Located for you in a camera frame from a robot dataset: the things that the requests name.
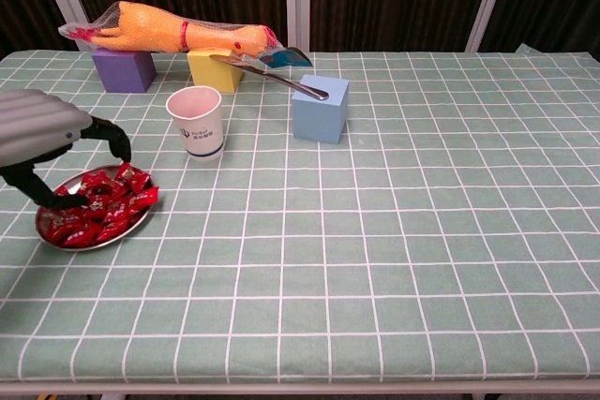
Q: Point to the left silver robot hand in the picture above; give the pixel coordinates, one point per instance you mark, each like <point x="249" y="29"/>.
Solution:
<point x="33" y="123"/>

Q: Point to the metal bowl of candies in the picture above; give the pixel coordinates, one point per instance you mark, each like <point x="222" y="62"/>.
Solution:
<point x="72" y="184"/>

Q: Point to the red candy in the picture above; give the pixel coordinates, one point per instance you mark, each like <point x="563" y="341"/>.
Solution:
<point x="112" y="230"/>
<point x="79" y="237"/>
<point x="143" y="198"/>
<point x="140" y="182"/>
<point x="96" y="180"/>
<point x="125" y="171"/>

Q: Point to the purple foam cube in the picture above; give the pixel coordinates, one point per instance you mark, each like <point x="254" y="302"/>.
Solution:
<point x="122" y="72"/>

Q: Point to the orange rubber chicken toy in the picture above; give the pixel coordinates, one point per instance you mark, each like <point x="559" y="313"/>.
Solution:
<point x="150" y="30"/>

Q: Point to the white paper cup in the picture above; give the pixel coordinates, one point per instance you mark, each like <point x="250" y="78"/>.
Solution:
<point x="201" y="137"/>

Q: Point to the yellow foam block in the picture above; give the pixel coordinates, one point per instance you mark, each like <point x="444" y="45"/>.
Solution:
<point x="211" y="74"/>

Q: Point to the steel table knife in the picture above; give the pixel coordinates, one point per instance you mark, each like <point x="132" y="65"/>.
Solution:
<point x="276" y="78"/>

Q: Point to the blue printed toy tag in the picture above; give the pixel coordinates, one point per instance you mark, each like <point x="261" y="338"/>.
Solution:
<point x="286" y="59"/>

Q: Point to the light blue foam cube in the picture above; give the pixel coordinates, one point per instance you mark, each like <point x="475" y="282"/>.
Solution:
<point x="319" y="119"/>

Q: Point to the green checked tablecloth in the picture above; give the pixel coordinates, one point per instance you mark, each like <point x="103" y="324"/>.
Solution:
<point x="375" y="231"/>

